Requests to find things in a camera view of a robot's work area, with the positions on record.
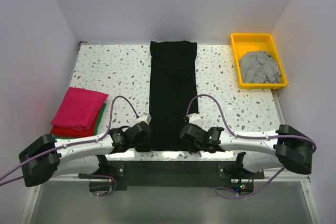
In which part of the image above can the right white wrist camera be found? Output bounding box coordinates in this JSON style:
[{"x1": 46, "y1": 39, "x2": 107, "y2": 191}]
[{"x1": 186, "y1": 113, "x2": 202, "y2": 127}]

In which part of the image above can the yellow plastic bin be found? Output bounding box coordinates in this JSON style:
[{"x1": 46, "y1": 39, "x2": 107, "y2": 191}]
[{"x1": 230, "y1": 33, "x2": 288, "y2": 90}]

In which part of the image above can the aluminium frame rail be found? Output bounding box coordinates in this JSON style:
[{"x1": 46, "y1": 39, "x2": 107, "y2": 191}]
[{"x1": 33, "y1": 89, "x2": 312, "y2": 185}]

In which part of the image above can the green folded t shirt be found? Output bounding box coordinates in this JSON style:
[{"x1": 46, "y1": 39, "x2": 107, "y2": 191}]
[{"x1": 52, "y1": 103, "x2": 107, "y2": 140}]

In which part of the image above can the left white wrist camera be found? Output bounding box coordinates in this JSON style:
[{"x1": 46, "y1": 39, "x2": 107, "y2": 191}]
[{"x1": 135, "y1": 113, "x2": 152, "y2": 124}]

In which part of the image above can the pink folded t shirt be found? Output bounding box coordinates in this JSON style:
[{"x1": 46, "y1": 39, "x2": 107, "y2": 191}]
[{"x1": 51, "y1": 87, "x2": 108, "y2": 131}]

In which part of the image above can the black t shirt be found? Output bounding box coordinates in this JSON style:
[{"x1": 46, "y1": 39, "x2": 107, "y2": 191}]
[{"x1": 149, "y1": 41, "x2": 198, "y2": 151}]

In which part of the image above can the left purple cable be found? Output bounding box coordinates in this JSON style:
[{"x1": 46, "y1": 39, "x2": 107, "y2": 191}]
[{"x1": 0, "y1": 95, "x2": 142, "y2": 198}]

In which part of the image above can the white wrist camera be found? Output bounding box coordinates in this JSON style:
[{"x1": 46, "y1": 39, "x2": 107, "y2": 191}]
[
  {"x1": 135, "y1": 113, "x2": 152, "y2": 124},
  {"x1": 186, "y1": 113, "x2": 202, "y2": 127}
]

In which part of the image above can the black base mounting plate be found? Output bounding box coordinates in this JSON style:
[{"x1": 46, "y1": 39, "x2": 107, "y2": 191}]
[{"x1": 79, "y1": 161, "x2": 265, "y2": 190}]

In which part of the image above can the grey t shirt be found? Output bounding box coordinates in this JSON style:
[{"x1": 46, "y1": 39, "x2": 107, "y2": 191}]
[{"x1": 239, "y1": 51, "x2": 282, "y2": 83}]

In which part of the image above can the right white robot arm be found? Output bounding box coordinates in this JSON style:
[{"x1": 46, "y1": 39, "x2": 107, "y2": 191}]
[{"x1": 180, "y1": 124, "x2": 317, "y2": 178}]

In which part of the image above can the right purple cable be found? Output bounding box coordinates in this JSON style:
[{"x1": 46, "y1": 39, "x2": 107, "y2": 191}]
[{"x1": 185, "y1": 94, "x2": 317, "y2": 200}]

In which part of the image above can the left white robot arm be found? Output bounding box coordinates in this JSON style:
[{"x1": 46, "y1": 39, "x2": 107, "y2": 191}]
[{"x1": 19, "y1": 121, "x2": 152, "y2": 187}]

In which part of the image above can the purple cable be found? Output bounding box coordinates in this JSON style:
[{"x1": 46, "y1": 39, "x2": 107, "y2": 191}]
[
  {"x1": 0, "y1": 95, "x2": 142, "y2": 198},
  {"x1": 185, "y1": 94, "x2": 317, "y2": 200}
]

